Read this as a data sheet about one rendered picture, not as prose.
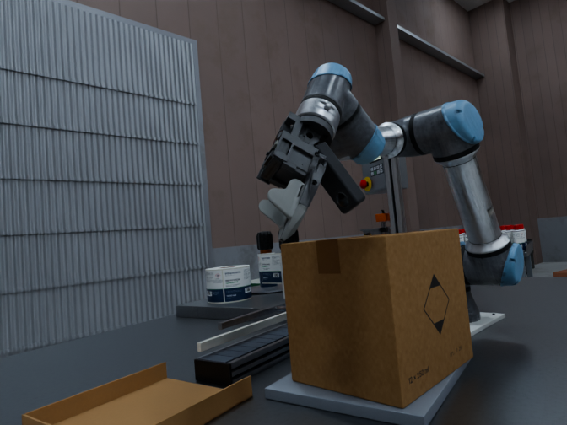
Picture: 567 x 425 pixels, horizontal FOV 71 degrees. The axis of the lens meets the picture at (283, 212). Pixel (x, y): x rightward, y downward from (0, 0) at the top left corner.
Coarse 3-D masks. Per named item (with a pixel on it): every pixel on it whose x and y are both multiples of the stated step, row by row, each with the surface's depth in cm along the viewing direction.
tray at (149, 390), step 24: (120, 384) 83; (144, 384) 87; (168, 384) 88; (192, 384) 87; (240, 384) 75; (48, 408) 71; (72, 408) 75; (96, 408) 77; (120, 408) 76; (144, 408) 75; (168, 408) 74; (192, 408) 66; (216, 408) 70
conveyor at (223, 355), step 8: (280, 328) 113; (256, 336) 105; (264, 336) 104; (272, 336) 104; (280, 336) 103; (240, 344) 99; (248, 344) 98; (256, 344) 97; (264, 344) 97; (216, 352) 93; (224, 352) 92; (232, 352) 92; (240, 352) 91; (248, 352) 91; (208, 360) 88; (216, 360) 87; (224, 360) 86
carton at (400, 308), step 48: (336, 240) 70; (384, 240) 64; (432, 240) 75; (288, 288) 79; (336, 288) 71; (384, 288) 64; (432, 288) 73; (336, 336) 71; (384, 336) 64; (432, 336) 71; (336, 384) 71; (384, 384) 64; (432, 384) 69
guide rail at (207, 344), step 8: (264, 320) 108; (272, 320) 111; (280, 320) 114; (240, 328) 101; (248, 328) 102; (256, 328) 105; (216, 336) 94; (224, 336) 95; (232, 336) 97; (240, 336) 100; (200, 344) 89; (208, 344) 91; (216, 344) 93
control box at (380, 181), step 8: (400, 160) 155; (368, 168) 163; (384, 168) 153; (400, 168) 155; (368, 176) 164; (376, 176) 158; (384, 176) 153; (376, 184) 158; (384, 184) 154; (368, 192) 166; (376, 192) 163; (384, 192) 166
